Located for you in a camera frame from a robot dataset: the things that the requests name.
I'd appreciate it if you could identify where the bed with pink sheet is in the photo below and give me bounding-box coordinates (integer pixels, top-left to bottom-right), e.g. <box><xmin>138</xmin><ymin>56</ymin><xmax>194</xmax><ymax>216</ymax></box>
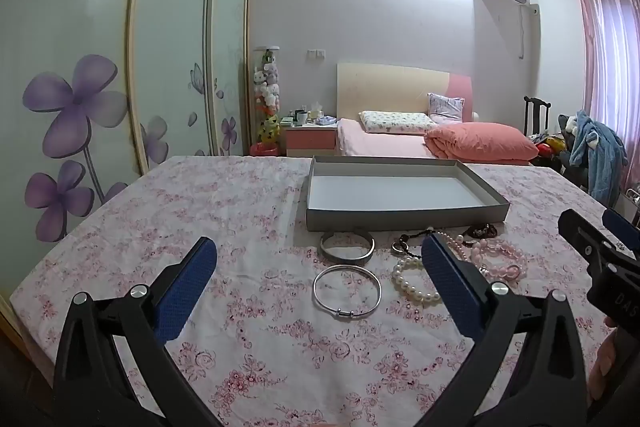
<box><xmin>336</xmin><ymin>118</ymin><xmax>532</xmax><ymax>166</ymax></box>

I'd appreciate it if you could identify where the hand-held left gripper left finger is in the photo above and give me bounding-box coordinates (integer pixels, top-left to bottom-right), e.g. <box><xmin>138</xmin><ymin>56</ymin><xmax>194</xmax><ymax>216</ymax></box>
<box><xmin>52</xmin><ymin>236</ymin><xmax>221</xmax><ymax>427</ymax></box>

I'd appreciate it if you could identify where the pink nightstand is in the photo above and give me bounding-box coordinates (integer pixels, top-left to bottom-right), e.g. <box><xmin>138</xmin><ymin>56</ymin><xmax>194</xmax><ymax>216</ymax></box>
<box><xmin>285</xmin><ymin>124</ymin><xmax>337</xmax><ymax>158</ymax></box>

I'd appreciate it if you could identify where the black wooden chair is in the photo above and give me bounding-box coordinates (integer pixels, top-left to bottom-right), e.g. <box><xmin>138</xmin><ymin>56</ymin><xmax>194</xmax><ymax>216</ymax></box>
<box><xmin>523</xmin><ymin>96</ymin><xmax>552</xmax><ymax>138</ymax></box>

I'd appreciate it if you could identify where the thin silver bangle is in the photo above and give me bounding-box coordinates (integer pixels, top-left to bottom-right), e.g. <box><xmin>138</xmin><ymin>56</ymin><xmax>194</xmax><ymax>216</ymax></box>
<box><xmin>313</xmin><ymin>264</ymin><xmax>382</xmax><ymax>319</ymax></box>

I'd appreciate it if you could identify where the pink curtain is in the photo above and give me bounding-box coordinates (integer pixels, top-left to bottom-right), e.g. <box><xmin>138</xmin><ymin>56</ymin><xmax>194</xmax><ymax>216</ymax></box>
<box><xmin>574</xmin><ymin>0</ymin><xmax>640</xmax><ymax>180</ymax></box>

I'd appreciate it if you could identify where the wide silver bangle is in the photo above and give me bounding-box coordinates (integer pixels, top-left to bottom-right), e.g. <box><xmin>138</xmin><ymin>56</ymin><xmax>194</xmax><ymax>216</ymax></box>
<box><xmin>320</xmin><ymin>231</ymin><xmax>376</xmax><ymax>265</ymax></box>

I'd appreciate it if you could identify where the yellow plush toy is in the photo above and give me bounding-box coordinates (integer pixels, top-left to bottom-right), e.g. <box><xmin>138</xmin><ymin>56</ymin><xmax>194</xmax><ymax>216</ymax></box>
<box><xmin>259</xmin><ymin>116</ymin><xmax>281</xmax><ymax>144</ymax></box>

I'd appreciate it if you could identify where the small lilac pillow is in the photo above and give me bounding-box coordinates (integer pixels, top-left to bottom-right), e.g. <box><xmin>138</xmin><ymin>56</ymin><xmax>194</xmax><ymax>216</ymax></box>
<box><xmin>427</xmin><ymin>93</ymin><xmax>466</xmax><ymax>124</ymax></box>

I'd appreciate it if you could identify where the peach pearl bracelet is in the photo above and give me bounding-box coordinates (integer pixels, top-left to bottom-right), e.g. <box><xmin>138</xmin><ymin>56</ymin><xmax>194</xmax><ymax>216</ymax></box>
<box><xmin>435</xmin><ymin>231</ymin><xmax>478</xmax><ymax>264</ymax></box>

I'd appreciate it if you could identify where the dark red bead bracelet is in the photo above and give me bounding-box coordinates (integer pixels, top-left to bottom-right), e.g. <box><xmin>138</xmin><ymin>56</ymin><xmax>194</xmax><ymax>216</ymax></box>
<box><xmin>462</xmin><ymin>223</ymin><xmax>499</xmax><ymax>240</ymax></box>

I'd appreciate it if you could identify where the black bead bracelet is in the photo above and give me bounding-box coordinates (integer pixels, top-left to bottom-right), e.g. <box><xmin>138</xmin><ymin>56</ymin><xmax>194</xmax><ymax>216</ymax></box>
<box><xmin>392</xmin><ymin>231</ymin><xmax>436</xmax><ymax>258</ymax></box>

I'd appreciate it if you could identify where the stuffed toy stack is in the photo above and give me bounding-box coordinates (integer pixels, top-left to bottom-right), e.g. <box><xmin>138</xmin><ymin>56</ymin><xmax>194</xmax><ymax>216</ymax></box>
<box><xmin>251</xmin><ymin>47</ymin><xmax>282</xmax><ymax>148</ymax></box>

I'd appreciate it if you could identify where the pink bead bracelet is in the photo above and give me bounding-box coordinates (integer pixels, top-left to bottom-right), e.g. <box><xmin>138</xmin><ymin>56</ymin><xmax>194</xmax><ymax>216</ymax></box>
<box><xmin>470</xmin><ymin>238</ymin><xmax>529</xmax><ymax>282</ymax></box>

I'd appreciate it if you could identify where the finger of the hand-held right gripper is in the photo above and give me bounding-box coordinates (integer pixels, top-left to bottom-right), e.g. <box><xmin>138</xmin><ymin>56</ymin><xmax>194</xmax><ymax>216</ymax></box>
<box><xmin>602</xmin><ymin>208</ymin><xmax>640</xmax><ymax>253</ymax></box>
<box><xmin>558</xmin><ymin>209</ymin><xmax>621</xmax><ymax>276</ymax></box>

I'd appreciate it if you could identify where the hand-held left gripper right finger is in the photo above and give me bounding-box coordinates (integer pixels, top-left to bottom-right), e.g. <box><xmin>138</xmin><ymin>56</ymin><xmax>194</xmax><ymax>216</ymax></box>
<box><xmin>415</xmin><ymin>233</ymin><xmax>588</xmax><ymax>427</ymax></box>

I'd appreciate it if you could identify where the person's right hand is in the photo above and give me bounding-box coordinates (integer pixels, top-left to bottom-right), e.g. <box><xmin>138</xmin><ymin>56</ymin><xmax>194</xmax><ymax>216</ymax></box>
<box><xmin>589</xmin><ymin>334</ymin><xmax>617</xmax><ymax>408</ymax></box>

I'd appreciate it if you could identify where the pink quilt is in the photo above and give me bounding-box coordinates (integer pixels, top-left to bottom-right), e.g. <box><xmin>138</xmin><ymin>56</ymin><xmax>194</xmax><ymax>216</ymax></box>
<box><xmin>424</xmin><ymin>122</ymin><xmax>540</xmax><ymax>162</ymax></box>

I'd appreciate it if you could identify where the white pearl bracelet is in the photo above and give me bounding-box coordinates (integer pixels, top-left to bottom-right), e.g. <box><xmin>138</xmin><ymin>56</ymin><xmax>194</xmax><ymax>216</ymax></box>
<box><xmin>391</xmin><ymin>256</ymin><xmax>443</xmax><ymax>305</ymax></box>

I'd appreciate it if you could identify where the grey cardboard tray box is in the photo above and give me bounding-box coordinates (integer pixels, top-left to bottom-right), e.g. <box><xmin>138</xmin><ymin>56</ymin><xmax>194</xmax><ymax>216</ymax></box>
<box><xmin>305</xmin><ymin>155</ymin><xmax>511</xmax><ymax>233</ymax></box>

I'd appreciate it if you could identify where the beige and pink headboard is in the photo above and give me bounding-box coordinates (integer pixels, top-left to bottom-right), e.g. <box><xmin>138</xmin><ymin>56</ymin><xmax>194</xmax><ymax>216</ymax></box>
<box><xmin>337</xmin><ymin>63</ymin><xmax>472</xmax><ymax>124</ymax></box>

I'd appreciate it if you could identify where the blue garment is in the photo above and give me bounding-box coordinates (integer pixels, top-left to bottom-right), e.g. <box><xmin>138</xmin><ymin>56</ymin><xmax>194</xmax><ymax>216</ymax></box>
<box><xmin>568</xmin><ymin>110</ymin><xmax>629</xmax><ymax>206</ymax></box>

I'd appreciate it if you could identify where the floral white pillow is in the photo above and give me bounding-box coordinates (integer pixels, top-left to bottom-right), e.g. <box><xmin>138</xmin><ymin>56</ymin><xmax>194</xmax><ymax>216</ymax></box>
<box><xmin>359</xmin><ymin>110</ymin><xmax>439</xmax><ymax>137</ymax></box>

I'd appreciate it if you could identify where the wardrobe with flower doors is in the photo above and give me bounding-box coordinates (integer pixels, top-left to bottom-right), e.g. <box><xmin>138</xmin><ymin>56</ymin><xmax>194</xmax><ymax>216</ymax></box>
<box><xmin>0</xmin><ymin>0</ymin><xmax>253</xmax><ymax>343</ymax></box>

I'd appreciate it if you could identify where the pink floral tablecloth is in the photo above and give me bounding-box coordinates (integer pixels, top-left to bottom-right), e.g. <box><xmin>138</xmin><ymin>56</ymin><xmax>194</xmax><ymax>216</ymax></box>
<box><xmin>10</xmin><ymin>154</ymin><xmax>640</xmax><ymax>427</ymax></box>

